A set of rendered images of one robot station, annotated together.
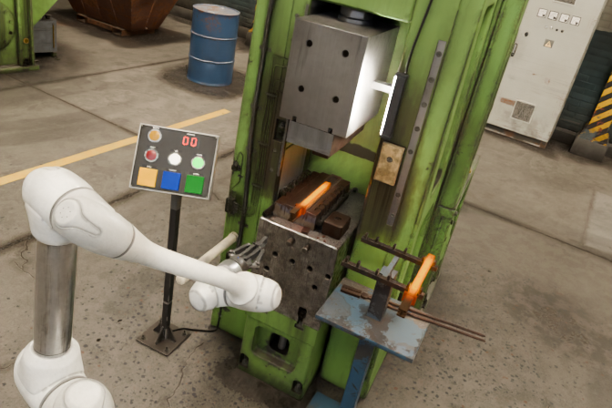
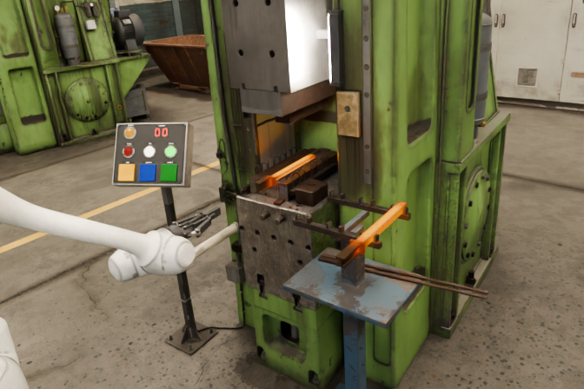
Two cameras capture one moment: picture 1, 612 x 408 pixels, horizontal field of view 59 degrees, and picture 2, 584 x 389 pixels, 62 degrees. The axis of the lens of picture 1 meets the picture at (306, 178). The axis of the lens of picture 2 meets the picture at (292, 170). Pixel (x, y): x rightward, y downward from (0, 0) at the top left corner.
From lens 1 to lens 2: 77 cm
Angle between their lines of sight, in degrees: 16
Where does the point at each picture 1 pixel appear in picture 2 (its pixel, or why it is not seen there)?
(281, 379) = (297, 370)
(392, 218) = (368, 174)
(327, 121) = (270, 79)
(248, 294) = (149, 253)
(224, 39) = not seen: hidden behind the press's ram
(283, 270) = (268, 249)
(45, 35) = (137, 102)
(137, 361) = (162, 360)
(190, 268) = (72, 226)
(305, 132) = (255, 97)
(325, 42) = not seen: outside the picture
